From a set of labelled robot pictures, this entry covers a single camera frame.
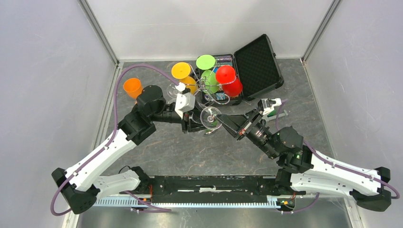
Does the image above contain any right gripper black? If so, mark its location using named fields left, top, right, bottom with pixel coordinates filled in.
left=215, top=108, right=279, bottom=159

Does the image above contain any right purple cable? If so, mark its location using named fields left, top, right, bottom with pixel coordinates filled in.
left=274, top=99, right=401, bottom=200

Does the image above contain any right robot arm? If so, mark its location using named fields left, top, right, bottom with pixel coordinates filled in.
left=215, top=111, right=392, bottom=212

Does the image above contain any orange plastic wine glass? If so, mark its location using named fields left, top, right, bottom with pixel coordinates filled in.
left=123, top=78, right=143, bottom=104

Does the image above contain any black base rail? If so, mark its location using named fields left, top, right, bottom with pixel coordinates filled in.
left=94, top=174, right=303, bottom=211

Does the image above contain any clear wine glass front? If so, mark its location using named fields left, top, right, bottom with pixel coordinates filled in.
left=200, top=106, right=222, bottom=130

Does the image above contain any yellow plastic wine glass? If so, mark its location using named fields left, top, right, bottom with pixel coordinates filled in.
left=171, top=62, right=198, bottom=95

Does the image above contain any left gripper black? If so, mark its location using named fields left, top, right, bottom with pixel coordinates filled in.
left=151, top=97, right=216, bottom=133

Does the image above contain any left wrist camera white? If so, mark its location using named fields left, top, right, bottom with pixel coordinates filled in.
left=174, top=83, right=196, bottom=119

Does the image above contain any black open tool case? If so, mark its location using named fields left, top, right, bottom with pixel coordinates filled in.
left=213, top=34, right=284, bottom=102

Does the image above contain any red plastic wine glass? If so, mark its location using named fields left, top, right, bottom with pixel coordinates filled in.
left=215, top=65, right=236, bottom=84
left=222, top=78, right=243, bottom=97

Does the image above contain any green plastic wine glass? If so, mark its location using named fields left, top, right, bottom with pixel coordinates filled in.
left=196, top=55, right=220, bottom=94

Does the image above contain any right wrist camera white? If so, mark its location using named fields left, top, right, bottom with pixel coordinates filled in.
left=258, top=98, right=282, bottom=116

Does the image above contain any clear wine glass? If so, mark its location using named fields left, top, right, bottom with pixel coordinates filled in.
left=200, top=106, right=222, bottom=130
left=166, top=83, right=185, bottom=104

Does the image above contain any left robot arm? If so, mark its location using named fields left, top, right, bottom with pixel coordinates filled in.
left=51, top=85, right=196, bottom=215

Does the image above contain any chrome wine glass rack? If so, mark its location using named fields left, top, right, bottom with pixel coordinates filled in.
left=190, top=67, right=242, bottom=111

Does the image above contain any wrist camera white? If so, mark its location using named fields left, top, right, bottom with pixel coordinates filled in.
left=258, top=98, right=282, bottom=116
left=174, top=83, right=196, bottom=119

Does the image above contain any toy block stack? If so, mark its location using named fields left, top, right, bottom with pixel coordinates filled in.
left=262, top=110, right=288, bottom=121

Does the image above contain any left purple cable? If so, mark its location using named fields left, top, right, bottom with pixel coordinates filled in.
left=50, top=64, right=180, bottom=217

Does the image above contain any purple cable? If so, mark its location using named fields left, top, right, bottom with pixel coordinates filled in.
left=274, top=99, right=401, bottom=200
left=50, top=64, right=180, bottom=217

